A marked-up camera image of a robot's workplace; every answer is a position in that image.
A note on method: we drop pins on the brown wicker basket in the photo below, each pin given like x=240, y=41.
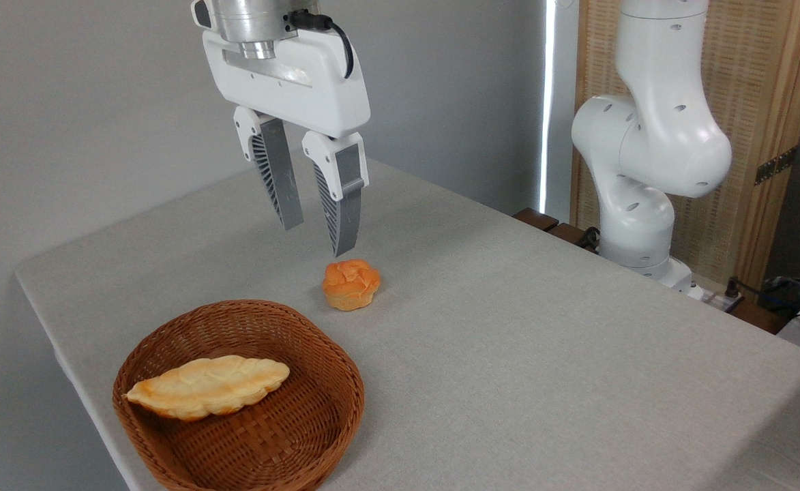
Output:
x=290, y=436

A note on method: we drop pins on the round orange bread roll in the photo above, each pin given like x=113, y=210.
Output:
x=350, y=283

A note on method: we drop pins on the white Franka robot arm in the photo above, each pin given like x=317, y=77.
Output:
x=652, y=136

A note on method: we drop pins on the metal screen hinge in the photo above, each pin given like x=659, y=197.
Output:
x=775, y=166

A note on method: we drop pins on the long pale braided bread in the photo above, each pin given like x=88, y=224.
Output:
x=209, y=385

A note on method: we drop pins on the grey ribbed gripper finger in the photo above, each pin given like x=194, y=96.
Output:
x=346, y=198
x=278, y=170

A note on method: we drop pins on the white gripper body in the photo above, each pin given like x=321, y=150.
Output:
x=304, y=85

